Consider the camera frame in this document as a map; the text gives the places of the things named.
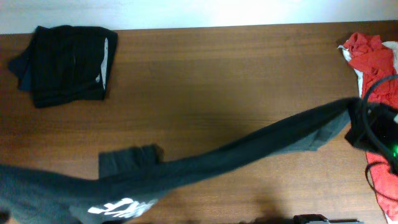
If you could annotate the dark green t-shirt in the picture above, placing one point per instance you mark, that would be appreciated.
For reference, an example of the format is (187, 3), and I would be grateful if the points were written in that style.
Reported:
(132, 180)

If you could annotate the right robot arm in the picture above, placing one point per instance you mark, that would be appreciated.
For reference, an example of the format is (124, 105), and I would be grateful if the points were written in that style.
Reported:
(374, 129)

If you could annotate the folded black clothes stack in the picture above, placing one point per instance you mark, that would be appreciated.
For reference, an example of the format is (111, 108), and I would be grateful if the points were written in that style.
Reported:
(66, 63)

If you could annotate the red shirt pile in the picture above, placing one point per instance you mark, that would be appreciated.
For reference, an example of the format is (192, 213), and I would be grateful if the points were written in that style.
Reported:
(369, 56)

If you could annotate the white garment under red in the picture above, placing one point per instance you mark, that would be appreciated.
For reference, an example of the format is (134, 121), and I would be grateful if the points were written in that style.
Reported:
(389, 44)

